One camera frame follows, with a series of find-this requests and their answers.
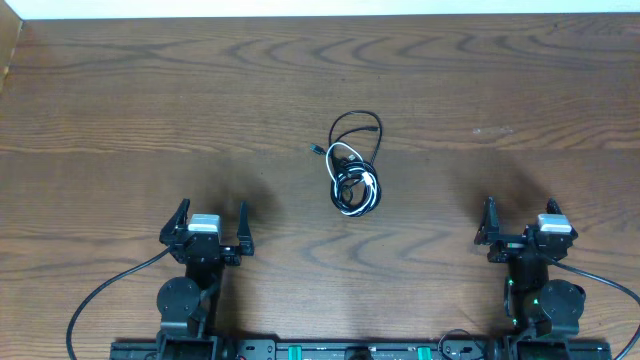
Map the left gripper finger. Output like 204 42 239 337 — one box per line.
159 198 190 245
237 202 254 256

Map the black USB cable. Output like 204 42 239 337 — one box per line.
308 110 384 217

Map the white USB cable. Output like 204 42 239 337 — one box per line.
325 141 379 217

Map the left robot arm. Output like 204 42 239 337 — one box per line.
156 199 255 360

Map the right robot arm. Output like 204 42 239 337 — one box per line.
474 197 586 359

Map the right camera black cable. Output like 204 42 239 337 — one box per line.
544 253 640 360

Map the camera black cable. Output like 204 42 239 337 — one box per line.
65 244 176 360
544 253 640 360

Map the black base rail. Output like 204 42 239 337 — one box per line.
109 339 613 360

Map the left camera black cable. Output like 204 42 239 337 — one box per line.
65 244 176 360

